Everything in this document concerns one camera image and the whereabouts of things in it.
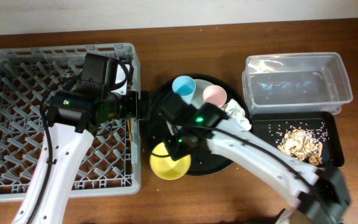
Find yellow plastic bowl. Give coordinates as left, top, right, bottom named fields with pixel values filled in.
left=149, top=155, right=191, bottom=180

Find white napkin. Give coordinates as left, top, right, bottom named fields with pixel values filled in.
left=223, top=99, right=252, bottom=131

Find rice and peanut shell scraps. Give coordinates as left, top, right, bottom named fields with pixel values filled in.
left=268, top=121, right=329, bottom=166

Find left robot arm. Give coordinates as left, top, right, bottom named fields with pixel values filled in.
left=13, top=53, right=147, bottom=223

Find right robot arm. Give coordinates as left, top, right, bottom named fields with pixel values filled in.
left=150, top=92, right=351, bottom=223

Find grey dishwasher rack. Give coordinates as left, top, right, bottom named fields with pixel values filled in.
left=0, top=43, right=141, bottom=202

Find round black tray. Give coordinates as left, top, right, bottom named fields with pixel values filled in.
left=142, top=74, right=250, bottom=176

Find grey round plate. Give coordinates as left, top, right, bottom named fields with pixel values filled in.
left=190, top=79, right=213, bottom=109

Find blue plastic cup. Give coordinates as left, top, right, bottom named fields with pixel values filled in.
left=172, top=75, right=196, bottom=104

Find pink plastic cup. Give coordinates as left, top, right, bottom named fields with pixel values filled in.
left=203, top=85, right=227, bottom=108

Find clear plastic storage box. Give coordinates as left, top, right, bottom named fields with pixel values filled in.
left=242, top=52, right=353, bottom=114

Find black rectangular tray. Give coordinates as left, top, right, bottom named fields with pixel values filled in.
left=250, top=111, right=345, bottom=169

